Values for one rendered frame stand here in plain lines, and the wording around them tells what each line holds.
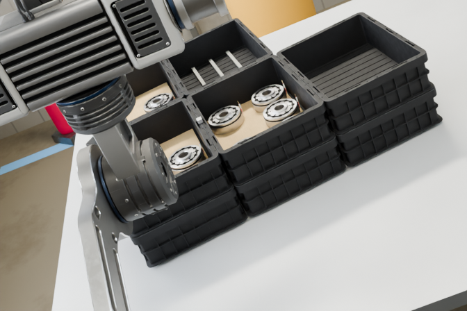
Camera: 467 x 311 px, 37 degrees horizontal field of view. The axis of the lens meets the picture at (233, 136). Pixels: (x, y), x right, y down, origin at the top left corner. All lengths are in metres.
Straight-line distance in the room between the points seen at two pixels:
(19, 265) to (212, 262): 1.91
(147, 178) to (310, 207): 0.63
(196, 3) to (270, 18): 2.40
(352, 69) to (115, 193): 1.00
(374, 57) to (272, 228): 0.63
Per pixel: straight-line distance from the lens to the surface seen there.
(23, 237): 3.81
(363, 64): 2.14
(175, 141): 2.13
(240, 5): 3.62
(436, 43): 2.41
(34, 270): 3.53
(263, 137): 1.79
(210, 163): 1.77
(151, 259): 1.90
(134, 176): 1.36
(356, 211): 1.81
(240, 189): 1.84
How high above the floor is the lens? 1.84
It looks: 30 degrees down
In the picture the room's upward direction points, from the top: 24 degrees counter-clockwise
